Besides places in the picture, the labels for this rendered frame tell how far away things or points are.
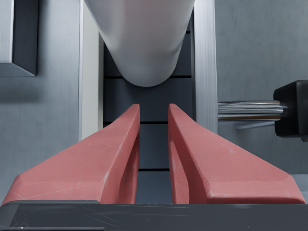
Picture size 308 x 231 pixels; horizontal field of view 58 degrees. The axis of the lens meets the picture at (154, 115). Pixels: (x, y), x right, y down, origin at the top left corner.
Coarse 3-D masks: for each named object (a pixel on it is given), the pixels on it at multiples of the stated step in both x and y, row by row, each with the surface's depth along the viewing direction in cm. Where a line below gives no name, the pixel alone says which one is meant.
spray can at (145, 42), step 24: (96, 0) 10; (120, 0) 9; (144, 0) 9; (168, 0) 9; (192, 0) 11; (96, 24) 13; (120, 24) 11; (144, 24) 11; (168, 24) 11; (120, 48) 14; (144, 48) 13; (168, 48) 14; (120, 72) 22; (144, 72) 18; (168, 72) 21
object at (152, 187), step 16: (112, 64) 23; (112, 80) 23; (176, 80) 23; (112, 96) 23; (128, 96) 23; (144, 96) 23; (160, 96) 23; (176, 96) 23; (112, 112) 23; (144, 112) 23; (160, 112) 23; (144, 128) 23; (160, 128) 23; (144, 144) 23; (160, 144) 23; (144, 160) 23; (160, 160) 23; (144, 176) 22; (160, 176) 22; (144, 192) 22; (160, 192) 22
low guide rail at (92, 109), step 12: (84, 12) 20; (84, 24) 20; (84, 36) 20; (96, 36) 20; (84, 48) 20; (96, 48) 20; (84, 60) 20; (96, 60) 20; (84, 72) 20; (96, 72) 20; (84, 84) 20; (96, 84) 20; (84, 96) 20; (96, 96) 20; (84, 108) 19; (96, 108) 19; (84, 120) 19; (96, 120) 19; (84, 132) 19
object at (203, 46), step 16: (208, 0) 15; (192, 16) 15; (208, 16) 15; (192, 32) 16; (208, 32) 15; (192, 48) 16; (208, 48) 15; (192, 64) 16; (208, 64) 15; (192, 80) 16; (208, 80) 15; (192, 96) 16; (208, 96) 15; (192, 112) 16; (208, 112) 15; (208, 128) 15
